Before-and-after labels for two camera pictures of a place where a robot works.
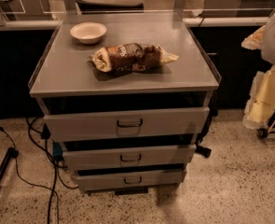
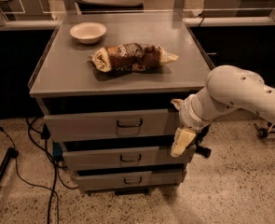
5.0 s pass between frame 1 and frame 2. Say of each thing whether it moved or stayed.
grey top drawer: stayed
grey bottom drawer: stayed
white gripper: moved
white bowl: stayed
